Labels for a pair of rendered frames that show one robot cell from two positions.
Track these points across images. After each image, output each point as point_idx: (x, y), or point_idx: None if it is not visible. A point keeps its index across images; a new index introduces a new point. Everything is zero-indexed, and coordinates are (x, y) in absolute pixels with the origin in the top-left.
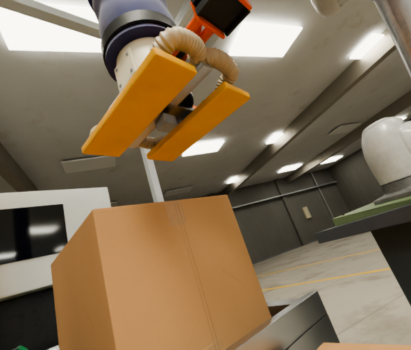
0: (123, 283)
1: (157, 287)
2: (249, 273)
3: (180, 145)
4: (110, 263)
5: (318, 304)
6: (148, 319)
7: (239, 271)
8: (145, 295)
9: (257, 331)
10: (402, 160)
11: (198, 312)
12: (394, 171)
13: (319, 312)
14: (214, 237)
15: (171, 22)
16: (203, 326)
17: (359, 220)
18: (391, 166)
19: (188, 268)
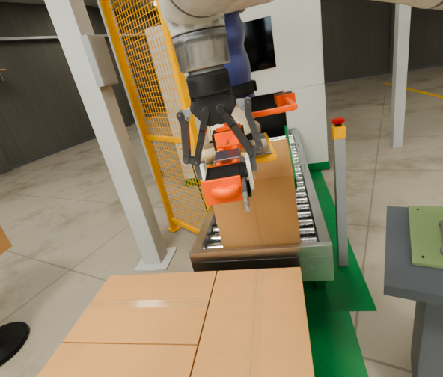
0: (221, 212)
1: (235, 216)
2: (292, 220)
3: None
4: (215, 206)
5: (327, 250)
6: (230, 225)
7: (284, 218)
8: (229, 218)
9: (273, 247)
10: None
11: (254, 228)
12: None
13: (325, 253)
14: (272, 200)
15: None
16: (255, 233)
17: (386, 232)
18: None
19: (251, 212)
